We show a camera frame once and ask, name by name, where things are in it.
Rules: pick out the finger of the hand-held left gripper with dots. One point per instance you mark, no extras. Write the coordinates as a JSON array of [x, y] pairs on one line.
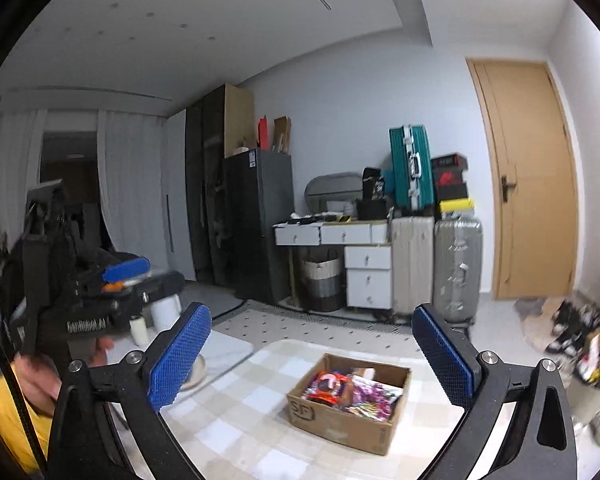
[[160, 286], [125, 267]]

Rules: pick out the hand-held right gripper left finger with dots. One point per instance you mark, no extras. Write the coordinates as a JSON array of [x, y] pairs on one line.
[[180, 355]]

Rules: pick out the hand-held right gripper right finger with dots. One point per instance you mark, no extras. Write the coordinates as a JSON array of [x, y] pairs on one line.
[[445, 355]]

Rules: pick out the pile of snack packets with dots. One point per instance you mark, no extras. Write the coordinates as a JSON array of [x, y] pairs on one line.
[[360, 392]]

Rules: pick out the brown cardboard box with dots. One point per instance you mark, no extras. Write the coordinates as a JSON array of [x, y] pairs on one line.
[[340, 430]]

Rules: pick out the person's left hand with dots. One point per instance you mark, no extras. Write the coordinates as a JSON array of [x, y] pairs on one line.
[[37, 385]]

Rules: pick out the beige plate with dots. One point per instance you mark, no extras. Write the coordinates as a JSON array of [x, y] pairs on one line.
[[197, 372]]

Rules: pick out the white canister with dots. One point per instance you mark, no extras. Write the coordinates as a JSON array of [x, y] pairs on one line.
[[165, 312]]

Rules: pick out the white tumbler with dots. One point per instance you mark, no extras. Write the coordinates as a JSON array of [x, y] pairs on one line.
[[139, 330]]

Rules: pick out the white curtain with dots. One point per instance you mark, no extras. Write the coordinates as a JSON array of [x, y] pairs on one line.
[[130, 185], [10, 160]]

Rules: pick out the silver suitcase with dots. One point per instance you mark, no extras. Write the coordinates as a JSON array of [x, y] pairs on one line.
[[457, 270]]

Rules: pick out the beige suitcase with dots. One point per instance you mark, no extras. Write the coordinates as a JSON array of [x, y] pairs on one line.
[[412, 270]]

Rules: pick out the grey doormat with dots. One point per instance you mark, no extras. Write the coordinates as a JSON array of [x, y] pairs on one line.
[[532, 322]]

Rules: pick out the white drawer cabinet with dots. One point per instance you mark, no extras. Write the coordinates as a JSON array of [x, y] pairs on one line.
[[367, 277]]

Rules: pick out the dark wardrobe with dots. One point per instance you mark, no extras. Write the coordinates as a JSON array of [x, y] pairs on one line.
[[210, 185]]

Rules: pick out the dark grey fridge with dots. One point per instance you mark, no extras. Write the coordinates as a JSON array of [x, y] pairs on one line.
[[260, 225]]

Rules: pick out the window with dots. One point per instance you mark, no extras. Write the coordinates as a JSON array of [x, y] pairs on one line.
[[70, 160]]

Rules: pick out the person's yellow shirt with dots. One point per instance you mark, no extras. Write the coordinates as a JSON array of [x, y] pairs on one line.
[[10, 425]]

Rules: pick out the patterned rug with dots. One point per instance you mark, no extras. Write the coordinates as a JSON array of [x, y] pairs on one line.
[[305, 325]]

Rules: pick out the pile of dark shoes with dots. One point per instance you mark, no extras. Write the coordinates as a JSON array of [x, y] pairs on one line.
[[572, 325]]

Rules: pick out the woven laundry basket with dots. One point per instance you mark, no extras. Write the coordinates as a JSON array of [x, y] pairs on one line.
[[321, 285]]

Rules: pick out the yellow and black shoe box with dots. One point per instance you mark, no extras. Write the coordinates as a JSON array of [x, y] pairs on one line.
[[456, 206]]

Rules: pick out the white desk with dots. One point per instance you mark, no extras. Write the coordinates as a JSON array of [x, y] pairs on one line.
[[300, 235]]

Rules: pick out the white trash bin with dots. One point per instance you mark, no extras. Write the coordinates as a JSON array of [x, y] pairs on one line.
[[592, 395]]

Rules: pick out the black storage box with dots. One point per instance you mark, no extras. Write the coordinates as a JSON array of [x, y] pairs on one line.
[[374, 209]]

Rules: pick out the red paper bag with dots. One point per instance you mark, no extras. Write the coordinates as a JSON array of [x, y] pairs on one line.
[[263, 132]]

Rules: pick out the black printed bag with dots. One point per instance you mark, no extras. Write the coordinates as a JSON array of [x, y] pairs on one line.
[[372, 182]]

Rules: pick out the teal suitcase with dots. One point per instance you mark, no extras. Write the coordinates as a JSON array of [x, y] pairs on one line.
[[410, 170]]

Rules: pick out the wooden door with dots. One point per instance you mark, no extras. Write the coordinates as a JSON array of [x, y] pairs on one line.
[[530, 185]]

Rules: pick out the brown paper bag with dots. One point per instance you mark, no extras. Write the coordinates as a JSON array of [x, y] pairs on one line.
[[281, 135]]

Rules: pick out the oval mirror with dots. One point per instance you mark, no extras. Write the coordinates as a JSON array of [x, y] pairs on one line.
[[330, 190]]

